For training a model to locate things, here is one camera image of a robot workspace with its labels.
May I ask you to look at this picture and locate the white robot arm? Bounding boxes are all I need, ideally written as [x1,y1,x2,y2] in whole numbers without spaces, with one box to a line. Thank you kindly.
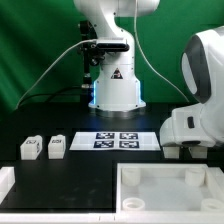
[73,0,224,147]

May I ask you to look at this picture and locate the white square tabletop part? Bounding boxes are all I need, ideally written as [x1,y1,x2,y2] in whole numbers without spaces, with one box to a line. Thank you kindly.
[116,163,224,213]

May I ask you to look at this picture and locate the white sheet with tags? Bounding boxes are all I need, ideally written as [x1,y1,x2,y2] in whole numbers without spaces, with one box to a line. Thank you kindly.
[70,132,160,151]

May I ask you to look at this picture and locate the white front obstacle bar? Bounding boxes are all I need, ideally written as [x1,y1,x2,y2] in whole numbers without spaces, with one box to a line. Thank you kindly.
[0,212,224,224]

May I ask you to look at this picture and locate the white left obstacle wall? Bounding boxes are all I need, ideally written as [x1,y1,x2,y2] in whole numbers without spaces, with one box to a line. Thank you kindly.
[0,167,15,204]

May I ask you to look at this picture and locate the black cable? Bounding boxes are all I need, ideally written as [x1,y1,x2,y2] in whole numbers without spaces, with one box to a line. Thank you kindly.
[18,86,90,108]

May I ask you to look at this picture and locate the black camera on stand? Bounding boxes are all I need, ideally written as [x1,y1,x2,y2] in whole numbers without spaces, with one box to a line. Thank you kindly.
[79,20,105,85]

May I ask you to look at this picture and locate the white cable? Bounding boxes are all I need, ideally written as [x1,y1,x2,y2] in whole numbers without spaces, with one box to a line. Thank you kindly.
[14,38,98,110]

